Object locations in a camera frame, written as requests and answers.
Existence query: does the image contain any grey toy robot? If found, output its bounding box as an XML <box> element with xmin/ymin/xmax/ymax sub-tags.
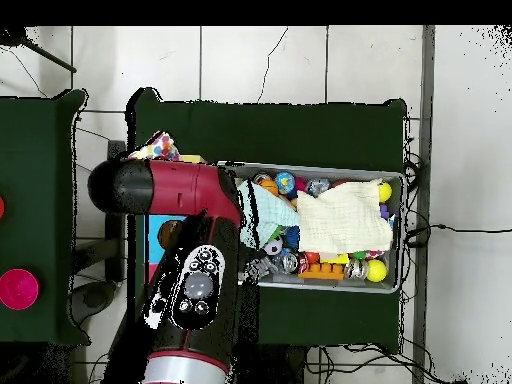
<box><xmin>243</xmin><ymin>255</ymin><xmax>277</xmax><ymax>283</ymax></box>

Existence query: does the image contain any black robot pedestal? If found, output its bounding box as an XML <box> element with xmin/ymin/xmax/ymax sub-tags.
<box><xmin>235</xmin><ymin>345</ymin><xmax>309</xmax><ymax>384</ymax></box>

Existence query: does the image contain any orange toy brick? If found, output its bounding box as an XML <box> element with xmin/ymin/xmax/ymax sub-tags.
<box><xmin>299</xmin><ymin>260</ymin><xmax>347</xmax><ymax>280</ymax></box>

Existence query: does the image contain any pink round disc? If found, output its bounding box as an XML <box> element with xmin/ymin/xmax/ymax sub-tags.
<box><xmin>0</xmin><ymin>268</ymin><xmax>40</xmax><ymax>312</ymax></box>

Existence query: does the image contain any crushed silver drink can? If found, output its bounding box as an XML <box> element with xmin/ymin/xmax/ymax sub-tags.
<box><xmin>343</xmin><ymin>257</ymin><xmax>369</xmax><ymax>281</ymax></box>

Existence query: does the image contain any grey round base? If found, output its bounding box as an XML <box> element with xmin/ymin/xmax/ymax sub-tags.
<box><xmin>71</xmin><ymin>279</ymin><xmax>118</xmax><ymax>325</ymax></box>

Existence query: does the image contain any wooden box with three holes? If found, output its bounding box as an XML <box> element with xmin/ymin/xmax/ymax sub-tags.
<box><xmin>142</xmin><ymin>153</ymin><xmax>211</xmax><ymax>319</ymax></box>

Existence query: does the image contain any mint waffle cloth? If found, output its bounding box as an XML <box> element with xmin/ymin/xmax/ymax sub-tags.
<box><xmin>237</xmin><ymin>180</ymin><xmax>300</xmax><ymax>249</ymax></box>

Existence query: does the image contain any blue globe ball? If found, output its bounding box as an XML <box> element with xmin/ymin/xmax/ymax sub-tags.
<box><xmin>275</xmin><ymin>171</ymin><xmax>297</xmax><ymax>195</ymax></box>

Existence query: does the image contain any green cloth side table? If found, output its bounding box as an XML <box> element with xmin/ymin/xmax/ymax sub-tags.
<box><xmin>0</xmin><ymin>89</ymin><xmax>89</xmax><ymax>347</ymax></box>

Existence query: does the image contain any multicoloured patterned cloth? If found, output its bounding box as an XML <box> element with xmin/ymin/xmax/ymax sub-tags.
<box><xmin>127</xmin><ymin>131</ymin><xmax>184</xmax><ymax>163</ymax></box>

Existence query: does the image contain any shallow clear mesh bin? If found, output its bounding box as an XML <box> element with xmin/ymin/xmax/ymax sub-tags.
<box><xmin>206</xmin><ymin>162</ymin><xmax>405</xmax><ymax>295</ymax></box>

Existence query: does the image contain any black stand pole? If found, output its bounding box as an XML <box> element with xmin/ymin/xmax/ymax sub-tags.
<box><xmin>0</xmin><ymin>27</ymin><xmax>79</xmax><ymax>75</ymax></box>

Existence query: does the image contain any small soccer ball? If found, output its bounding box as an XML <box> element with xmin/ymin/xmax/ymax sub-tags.
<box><xmin>262</xmin><ymin>237</ymin><xmax>285</xmax><ymax>257</ymax></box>

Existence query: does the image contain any cream waffle cloth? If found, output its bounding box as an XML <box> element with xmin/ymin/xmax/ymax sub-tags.
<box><xmin>295</xmin><ymin>179</ymin><xmax>395</xmax><ymax>256</ymax></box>

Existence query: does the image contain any orange toy basketball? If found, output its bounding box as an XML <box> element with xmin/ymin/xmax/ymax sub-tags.
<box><xmin>257</xmin><ymin>177</ymin><xmax>281</xmax><ymax>197</ymax></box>

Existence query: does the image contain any yellow ball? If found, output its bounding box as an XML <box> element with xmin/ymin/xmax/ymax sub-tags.
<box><xmin>365</xmin><ymin>259</ymin><xmax>389</xmax><ymax>283</ymax></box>

